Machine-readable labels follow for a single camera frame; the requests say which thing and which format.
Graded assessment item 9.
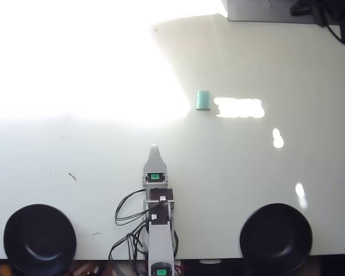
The black round bowl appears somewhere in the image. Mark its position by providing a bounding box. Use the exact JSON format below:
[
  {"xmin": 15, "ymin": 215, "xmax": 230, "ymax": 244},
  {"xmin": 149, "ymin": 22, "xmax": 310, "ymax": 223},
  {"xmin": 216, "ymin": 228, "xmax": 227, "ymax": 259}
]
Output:
[
  {"xmin": 2, "ymin": 204, "xmax": 77, "ymax": 276},
  {"xmin": 239, "ymin": 203, "xmax": 313, "ymax": 275}
]

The blue foam cube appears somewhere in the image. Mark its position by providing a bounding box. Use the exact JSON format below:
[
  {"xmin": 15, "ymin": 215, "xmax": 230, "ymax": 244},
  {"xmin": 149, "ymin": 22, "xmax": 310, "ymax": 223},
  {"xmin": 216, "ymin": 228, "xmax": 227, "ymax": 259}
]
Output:
[{"xmin": 195, "ymin": 89, "xmax": 212, "ymax": 111}]

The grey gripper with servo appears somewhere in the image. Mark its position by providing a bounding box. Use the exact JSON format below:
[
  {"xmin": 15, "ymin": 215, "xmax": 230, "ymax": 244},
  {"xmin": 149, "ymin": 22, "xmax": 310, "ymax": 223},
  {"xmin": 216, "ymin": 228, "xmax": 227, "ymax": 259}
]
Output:
[{"xmin": 143, "ymin": 144, "xmax": 169, "ymax": 189}]

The black wrist servo cable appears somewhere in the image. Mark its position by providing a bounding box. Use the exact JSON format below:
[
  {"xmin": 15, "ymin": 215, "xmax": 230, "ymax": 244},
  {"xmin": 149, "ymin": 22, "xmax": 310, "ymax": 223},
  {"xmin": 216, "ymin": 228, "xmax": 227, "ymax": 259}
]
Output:
[{"xmin": 114, "ymin": 189, "xmax": 151, "ymax": 228}]

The black power cable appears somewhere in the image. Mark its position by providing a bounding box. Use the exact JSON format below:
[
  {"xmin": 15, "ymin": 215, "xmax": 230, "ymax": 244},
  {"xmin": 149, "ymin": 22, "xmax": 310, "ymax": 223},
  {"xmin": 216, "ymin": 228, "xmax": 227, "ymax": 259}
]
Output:
[{"xmin": 289, "ymin": 0, "xmax": 344, "ymax": 43}]

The grey box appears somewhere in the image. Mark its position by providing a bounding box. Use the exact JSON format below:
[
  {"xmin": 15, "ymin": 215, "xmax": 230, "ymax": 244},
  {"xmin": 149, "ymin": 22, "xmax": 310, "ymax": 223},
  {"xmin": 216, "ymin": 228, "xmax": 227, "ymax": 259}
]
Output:
[{"xmin": 221, "ymin": 0, "xmax": 320, "ymax": 25}]

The black arm servo cable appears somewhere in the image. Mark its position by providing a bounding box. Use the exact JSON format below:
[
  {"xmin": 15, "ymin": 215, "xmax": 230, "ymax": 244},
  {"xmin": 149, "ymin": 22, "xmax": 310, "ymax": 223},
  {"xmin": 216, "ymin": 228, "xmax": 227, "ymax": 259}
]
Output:
[{"xmin": 108, "ymin": 221, "xmax": 150, "ymax": 276}]

